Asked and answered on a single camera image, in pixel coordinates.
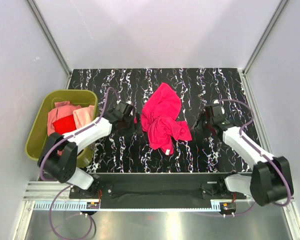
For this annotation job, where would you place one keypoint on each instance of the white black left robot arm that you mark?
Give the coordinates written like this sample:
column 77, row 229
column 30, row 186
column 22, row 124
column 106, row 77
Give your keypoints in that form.
column 60, row 152

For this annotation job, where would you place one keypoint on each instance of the aluminium right frame post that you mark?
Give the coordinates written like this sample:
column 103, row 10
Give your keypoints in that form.
column 265, row 35

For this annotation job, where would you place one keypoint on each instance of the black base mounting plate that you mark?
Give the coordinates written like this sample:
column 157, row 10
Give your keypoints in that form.
column 160, row 188

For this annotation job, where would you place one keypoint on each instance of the red folded shirt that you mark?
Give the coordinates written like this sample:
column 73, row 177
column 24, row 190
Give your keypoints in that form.
column 64, row 125

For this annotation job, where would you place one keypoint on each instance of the salmon pink shirt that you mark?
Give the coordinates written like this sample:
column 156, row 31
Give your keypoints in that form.
column 62, row 109

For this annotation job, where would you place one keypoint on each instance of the white slotted cable duct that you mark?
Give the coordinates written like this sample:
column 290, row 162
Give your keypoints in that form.
column 107, row 206

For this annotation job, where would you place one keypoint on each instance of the magenta pink t-shirt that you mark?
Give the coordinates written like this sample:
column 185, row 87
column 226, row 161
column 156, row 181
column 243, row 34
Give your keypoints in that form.
column 159, row 120

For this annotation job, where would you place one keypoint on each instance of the aluminium frame post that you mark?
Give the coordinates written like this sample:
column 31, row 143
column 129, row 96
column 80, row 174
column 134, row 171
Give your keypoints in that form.
column 265, row 35
column 33, row 7

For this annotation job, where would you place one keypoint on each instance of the light pink shirt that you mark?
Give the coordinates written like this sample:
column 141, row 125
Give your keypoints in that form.
column 83, row 116

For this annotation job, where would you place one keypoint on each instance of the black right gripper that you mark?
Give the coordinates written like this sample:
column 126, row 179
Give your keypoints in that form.
column 202, row 117

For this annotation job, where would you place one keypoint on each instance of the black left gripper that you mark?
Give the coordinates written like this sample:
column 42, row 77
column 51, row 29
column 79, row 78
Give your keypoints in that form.
column 134, row 127

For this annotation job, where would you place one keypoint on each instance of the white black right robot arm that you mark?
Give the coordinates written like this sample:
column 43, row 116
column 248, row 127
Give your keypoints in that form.
column 270, row 181

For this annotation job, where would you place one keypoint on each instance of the olive green plastic bin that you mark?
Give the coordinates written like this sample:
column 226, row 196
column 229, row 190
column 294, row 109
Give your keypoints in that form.
column 39, row 131

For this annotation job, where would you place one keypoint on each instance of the aluminium left frame post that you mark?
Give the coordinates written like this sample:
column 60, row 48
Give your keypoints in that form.
column 33, row 7

